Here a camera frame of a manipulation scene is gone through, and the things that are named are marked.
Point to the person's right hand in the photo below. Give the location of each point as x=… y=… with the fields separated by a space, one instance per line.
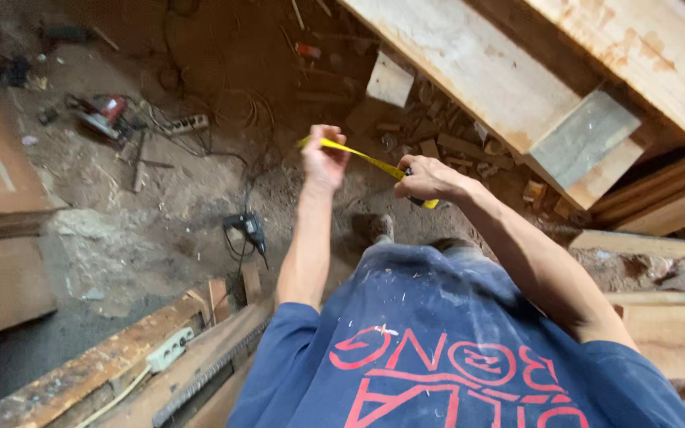
x=429 y=178

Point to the person's left hand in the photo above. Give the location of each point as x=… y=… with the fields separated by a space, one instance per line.
x=324 y=161

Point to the person's right fingers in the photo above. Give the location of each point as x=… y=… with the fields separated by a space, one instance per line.
x=409 y=178

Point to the person's left fingers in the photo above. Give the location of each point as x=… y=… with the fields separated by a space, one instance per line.
x=330 y=140

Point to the yellow tape measure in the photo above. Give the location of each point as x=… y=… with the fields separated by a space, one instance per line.
x=372 y=161

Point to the person's shoe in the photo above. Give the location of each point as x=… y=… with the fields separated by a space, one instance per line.
x=373 y=227

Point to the heap of wood scraps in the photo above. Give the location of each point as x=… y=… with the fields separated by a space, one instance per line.
x=455 y=134

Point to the small pale wood offcut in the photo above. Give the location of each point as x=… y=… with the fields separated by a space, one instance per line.
x=390 y=80

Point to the black power drill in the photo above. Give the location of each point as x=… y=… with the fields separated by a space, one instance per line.
x=250 y=229

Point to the large pale wooden plank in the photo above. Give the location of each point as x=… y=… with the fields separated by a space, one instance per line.
x=485 y=71

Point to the white power strip on floor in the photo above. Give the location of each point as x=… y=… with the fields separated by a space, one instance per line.
x=188 y=123

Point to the grey wooden block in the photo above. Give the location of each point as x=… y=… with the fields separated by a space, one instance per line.
x=583 y=140

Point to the blue shirt with red print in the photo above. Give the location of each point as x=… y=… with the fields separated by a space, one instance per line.
x=455 y=350

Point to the red circular saw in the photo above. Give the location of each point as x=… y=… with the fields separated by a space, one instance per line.
x=103 y=114

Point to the pale wooden slat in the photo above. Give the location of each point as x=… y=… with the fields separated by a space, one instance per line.
x=631 y=242

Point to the stack of brown wooden boards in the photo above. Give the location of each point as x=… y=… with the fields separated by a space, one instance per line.
x=663 y=199

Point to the threaded metal rod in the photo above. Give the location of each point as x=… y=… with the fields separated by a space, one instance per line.
x=209 y=374

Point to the thick wooden beam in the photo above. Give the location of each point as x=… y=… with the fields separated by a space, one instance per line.
x=646 y=53

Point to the pale wooden board block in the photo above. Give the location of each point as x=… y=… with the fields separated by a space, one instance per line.
x=672 y=333

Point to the worn wooden workbench beam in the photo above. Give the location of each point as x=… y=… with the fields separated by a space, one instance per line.
x=98 y=368

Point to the white wall socket block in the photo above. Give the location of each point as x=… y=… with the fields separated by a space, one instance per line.
x=170 y=349

